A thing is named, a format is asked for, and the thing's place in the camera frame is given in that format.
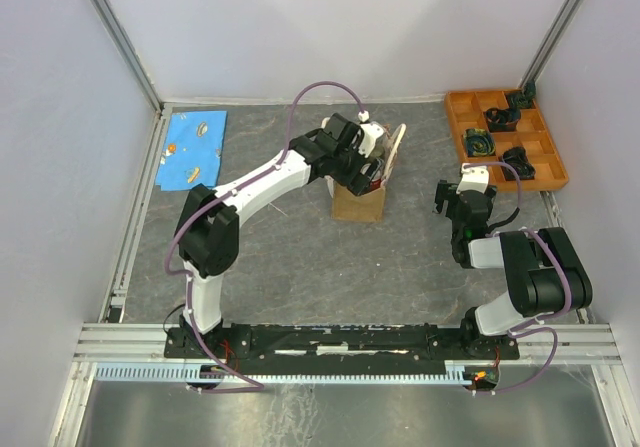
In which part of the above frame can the dark rolled sock top corner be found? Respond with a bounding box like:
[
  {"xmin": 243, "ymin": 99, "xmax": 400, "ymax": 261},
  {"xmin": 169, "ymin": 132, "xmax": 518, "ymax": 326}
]
[{"xmin": 522, "ymin": 80, "xmax": 537, "ymax": 100}]

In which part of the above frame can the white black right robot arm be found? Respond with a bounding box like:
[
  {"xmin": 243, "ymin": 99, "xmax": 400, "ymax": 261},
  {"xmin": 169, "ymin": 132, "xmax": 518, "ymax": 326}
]
[{"xmin": 431, "ymin": 180, "xmax": 593, "ymax": 358}]

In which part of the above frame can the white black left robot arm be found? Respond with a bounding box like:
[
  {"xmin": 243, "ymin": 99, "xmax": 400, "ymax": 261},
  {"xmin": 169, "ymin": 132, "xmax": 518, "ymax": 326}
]
[{"xmin": 168, "ymin": 114, "xmax": 386, "ymax": 357}]

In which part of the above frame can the black rolled sock upper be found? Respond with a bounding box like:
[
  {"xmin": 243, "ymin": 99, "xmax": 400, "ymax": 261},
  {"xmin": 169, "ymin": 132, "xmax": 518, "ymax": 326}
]
[{"xmin": 484, "ymin": 92, "xmax": 534, "ymax": 132}]

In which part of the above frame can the aluminium frame rail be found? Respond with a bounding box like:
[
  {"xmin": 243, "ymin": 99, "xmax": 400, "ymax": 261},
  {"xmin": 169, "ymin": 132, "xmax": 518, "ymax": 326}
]
[
  {"xmin": 74, "ymin": 323, "xmax": 621, "ymax": 366},
  {"xmin": 90, "ymin": 0, "xmax": 166, "ymax": 323}
]

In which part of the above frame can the red soda can right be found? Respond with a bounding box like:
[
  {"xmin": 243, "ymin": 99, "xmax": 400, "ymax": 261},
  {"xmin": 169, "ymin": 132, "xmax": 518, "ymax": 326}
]
[{"xmin": 369, "ymin": 174, "xmax": 385, "ymax": 192}]

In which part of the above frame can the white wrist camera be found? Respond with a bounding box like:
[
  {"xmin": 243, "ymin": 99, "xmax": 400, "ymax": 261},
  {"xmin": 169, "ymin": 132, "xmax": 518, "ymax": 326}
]
[
  {"xmin": 358, "ymin": 110, "xmax": 385, "ymax": 157},
  {"xmin": 456, "ymin": 163, "xmax": 490, "ymax": 194}
]

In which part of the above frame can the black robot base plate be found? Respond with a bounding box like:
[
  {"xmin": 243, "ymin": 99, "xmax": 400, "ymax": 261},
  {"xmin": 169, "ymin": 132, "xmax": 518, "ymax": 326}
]
[{"xmin": 164, "ymin": 320, "xmax": 520, "ymax": 377}]

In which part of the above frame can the blue cartoon print cloth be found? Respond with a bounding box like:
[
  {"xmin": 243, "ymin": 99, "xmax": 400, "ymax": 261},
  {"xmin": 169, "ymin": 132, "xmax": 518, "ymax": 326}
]
[{"xmin": 155, "ymin": 110, "xmax": 227, "ymax": 192}]

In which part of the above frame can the aluminium frame rail front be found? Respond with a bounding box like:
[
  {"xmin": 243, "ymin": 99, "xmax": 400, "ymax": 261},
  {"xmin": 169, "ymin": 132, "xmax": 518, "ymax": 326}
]
[{"xmin": 74, "ymin": 323, "xmax": 621, "ymax": 366}]

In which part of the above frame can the aluminium frame post right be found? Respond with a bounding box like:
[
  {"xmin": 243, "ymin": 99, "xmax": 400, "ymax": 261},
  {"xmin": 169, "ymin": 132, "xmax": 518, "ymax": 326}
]
[{"xmin": 518, "ymin": 0, "xmax": 584, "ymax": 87}]

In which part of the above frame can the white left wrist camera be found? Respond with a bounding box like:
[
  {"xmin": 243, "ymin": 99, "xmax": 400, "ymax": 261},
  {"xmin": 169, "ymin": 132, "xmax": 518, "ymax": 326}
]
[{"xmin": 358, "ymin": 110, "xmax": 385, "ymax": 157}]

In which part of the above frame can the blue slotted cable duct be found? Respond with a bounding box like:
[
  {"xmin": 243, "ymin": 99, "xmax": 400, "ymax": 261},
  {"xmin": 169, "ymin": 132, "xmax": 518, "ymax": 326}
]
[{"xmin": 93, "ymin": 361, "xmax": 474, "ymax": 383}]

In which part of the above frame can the blue green rolled sock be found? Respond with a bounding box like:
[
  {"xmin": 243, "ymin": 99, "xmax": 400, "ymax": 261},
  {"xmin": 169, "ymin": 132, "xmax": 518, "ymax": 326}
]
[{"xmin": 462, "ymin": 128, "xmax": 496, "ymax": 158}]

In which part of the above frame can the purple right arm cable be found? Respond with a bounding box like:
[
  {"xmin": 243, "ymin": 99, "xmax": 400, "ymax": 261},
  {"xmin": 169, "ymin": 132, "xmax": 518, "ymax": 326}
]
[{"xmin": 462, "ymin": 160, "xmax": 574, "ymax": 396}]

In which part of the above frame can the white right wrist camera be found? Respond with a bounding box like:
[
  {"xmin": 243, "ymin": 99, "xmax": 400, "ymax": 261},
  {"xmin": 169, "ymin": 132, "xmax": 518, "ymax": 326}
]
[{"xmin": 456, "ymin": 163, "xmax": 490, "ymax": 194}]

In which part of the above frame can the orange wooden compartment tray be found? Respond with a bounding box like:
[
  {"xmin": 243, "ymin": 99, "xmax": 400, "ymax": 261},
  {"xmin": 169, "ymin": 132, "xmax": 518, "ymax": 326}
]
[{"xmin": 444, "ymin": 89, "xmax": 569, "ymax": 191}]

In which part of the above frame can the aluminium frame rail left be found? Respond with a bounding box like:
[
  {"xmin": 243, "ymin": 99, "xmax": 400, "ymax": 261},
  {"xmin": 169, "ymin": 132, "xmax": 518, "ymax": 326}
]
[{"xmin": 90, "ymin": 0, "xmax": 166, "ymax": 323}]

